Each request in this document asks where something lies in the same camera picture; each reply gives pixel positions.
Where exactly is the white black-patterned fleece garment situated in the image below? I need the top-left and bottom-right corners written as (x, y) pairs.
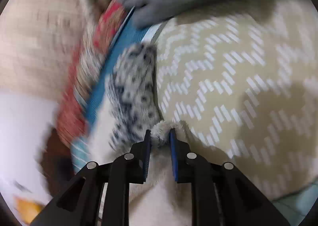
top-left (88, 42), bottom-right (191, 225)

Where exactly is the carved brown wooden headboard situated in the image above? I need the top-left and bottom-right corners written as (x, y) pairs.
top-left (38, 128), bottom-right (74, 196)

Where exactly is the beige zigzag bed cover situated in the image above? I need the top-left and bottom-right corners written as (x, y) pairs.
top-left (156, 0), bottom-right (317, 199)

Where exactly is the blue ribbed bed mat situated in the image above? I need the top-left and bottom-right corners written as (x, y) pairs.
top-left (85, 10), bottom-right (166, 135)

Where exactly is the red patchwork quilt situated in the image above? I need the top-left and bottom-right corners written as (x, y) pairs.
top-left (56, 0), bottom-right (128, 147)

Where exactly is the beige patterned folded blanket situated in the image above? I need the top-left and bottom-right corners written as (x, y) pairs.
top-left (0, 0), bottom-right (113, 100)

